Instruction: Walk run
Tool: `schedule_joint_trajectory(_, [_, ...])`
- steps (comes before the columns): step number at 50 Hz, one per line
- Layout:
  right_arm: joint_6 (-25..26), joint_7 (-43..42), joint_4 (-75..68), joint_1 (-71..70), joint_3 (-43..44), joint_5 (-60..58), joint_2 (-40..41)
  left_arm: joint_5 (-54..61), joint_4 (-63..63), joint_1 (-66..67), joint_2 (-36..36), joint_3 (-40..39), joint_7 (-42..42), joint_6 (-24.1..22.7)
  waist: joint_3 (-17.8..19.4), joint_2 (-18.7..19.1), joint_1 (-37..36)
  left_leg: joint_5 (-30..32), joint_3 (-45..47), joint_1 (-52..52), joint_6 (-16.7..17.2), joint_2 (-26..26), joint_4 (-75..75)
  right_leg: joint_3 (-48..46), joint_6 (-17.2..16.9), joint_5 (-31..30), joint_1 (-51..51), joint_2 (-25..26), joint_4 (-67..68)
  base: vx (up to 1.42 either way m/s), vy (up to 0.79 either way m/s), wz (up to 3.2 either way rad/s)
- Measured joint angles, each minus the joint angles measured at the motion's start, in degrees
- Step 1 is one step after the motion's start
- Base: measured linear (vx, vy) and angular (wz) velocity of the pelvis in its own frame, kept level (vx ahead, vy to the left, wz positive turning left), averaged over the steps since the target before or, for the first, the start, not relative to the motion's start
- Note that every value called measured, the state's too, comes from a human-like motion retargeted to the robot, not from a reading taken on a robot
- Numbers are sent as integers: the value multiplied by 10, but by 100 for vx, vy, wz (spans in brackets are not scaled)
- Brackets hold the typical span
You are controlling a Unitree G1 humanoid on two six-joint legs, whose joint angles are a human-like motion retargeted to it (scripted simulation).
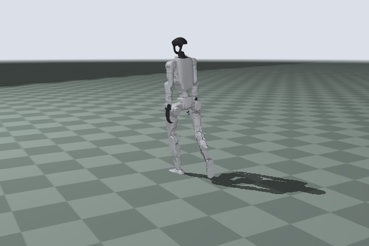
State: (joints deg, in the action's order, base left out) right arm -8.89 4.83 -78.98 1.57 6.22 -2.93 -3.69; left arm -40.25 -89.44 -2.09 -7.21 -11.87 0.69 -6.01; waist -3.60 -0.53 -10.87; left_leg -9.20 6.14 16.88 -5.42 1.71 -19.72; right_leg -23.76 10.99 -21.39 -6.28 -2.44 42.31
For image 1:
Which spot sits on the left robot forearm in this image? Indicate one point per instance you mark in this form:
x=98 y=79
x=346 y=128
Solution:
x=168 y=94

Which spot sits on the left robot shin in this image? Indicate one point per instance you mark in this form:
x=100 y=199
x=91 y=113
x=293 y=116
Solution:
x=175 y=152

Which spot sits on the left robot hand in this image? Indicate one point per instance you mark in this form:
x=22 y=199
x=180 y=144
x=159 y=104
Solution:
x=167 y=113

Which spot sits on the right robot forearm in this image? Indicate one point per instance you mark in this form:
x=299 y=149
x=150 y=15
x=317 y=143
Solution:
x=195 y=91

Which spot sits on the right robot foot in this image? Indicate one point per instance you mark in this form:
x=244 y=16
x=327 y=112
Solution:
x=209 y=168

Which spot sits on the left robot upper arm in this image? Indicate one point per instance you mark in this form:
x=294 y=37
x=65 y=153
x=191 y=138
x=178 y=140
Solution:
x=170 y=66

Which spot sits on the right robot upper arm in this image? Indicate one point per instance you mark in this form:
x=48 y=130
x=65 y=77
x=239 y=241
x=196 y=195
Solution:
x=195 y=70

